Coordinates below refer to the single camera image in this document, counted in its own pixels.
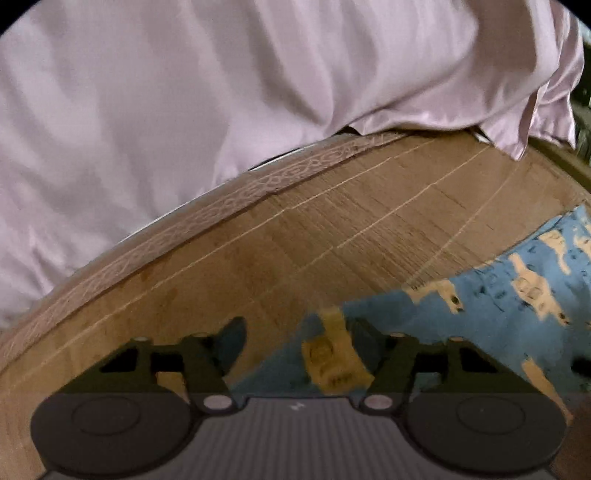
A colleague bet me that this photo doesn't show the blue patterned pants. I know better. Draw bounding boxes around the blue patterned pants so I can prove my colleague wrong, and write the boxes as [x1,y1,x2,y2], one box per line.
[231,206,590,415]

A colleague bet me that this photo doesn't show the brown bamboo bed mat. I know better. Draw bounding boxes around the brown bamboo bed mat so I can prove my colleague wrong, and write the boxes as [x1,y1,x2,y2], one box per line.
[1,133,590,479]

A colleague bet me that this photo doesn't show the pink satin blanket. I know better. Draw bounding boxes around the pink satin blanket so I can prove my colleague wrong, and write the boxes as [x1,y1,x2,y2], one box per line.
[1,1,584,329]

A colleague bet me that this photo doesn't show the wooden bed frame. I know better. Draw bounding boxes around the wooden bed frame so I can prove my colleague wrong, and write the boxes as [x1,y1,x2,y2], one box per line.
[529,138,591,192]

